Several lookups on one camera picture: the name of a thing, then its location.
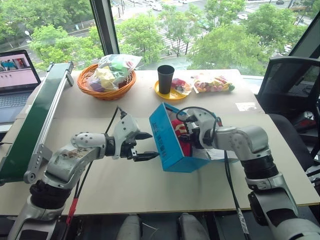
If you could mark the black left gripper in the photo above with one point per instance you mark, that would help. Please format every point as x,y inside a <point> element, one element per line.
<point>128,150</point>

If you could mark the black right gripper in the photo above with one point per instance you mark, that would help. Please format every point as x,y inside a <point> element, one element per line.
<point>194,140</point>

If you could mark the blue cardboard shoebox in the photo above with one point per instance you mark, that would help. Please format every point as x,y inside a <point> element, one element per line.
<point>166,147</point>

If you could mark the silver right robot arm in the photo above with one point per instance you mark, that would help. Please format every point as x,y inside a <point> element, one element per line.
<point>250,138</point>

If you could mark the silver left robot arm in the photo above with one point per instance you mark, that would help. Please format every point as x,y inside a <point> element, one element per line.
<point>82,143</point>

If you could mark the white wrapping paper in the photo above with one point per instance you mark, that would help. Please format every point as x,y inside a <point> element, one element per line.
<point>213,154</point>

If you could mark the yellow round plate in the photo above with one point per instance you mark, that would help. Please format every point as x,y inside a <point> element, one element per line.
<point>172,96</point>

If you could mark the small bag of red toys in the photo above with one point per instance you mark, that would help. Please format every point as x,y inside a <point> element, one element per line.
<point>181,85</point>

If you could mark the bag of colourful toy fruit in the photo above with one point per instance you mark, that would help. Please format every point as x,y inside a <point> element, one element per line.
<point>212,85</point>

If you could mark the orange woven basket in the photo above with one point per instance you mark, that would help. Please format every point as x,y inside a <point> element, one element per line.
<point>110,93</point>

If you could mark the black plastic cup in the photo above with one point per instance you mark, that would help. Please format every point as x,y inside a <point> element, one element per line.
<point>165,80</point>

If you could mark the plastic bag of coloured blocks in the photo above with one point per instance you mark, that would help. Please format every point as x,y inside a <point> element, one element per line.
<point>112,72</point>

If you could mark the grey rounded shape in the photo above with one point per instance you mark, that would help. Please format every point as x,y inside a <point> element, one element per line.
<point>128,228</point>
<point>191,227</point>

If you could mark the black mesh office chair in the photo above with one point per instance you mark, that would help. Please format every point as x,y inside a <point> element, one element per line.
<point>287,82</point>

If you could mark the green conveyor belt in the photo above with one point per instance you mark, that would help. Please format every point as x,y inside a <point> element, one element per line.
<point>32,125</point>

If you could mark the open grey laptop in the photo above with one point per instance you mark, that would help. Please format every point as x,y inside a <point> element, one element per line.
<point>15,75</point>

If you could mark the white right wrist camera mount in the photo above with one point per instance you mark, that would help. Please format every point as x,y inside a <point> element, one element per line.
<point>203,117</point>

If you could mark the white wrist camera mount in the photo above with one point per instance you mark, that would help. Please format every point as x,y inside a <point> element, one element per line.
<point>126,125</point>
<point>203,117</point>

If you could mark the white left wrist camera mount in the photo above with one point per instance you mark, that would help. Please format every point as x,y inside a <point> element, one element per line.
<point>126,125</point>

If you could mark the black window frame post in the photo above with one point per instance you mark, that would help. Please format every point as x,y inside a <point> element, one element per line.
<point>105,27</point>
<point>303,37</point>

